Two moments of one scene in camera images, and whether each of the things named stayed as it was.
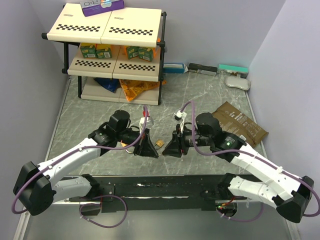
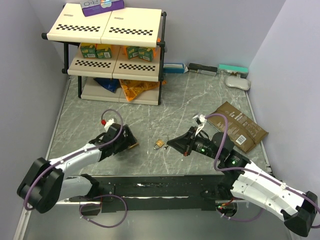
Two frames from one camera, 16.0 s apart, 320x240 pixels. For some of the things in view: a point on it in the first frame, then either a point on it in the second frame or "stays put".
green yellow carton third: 132,51 stays put
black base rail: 180,193 stays put
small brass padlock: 158,144 stays put
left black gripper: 145,147 -> 128,140
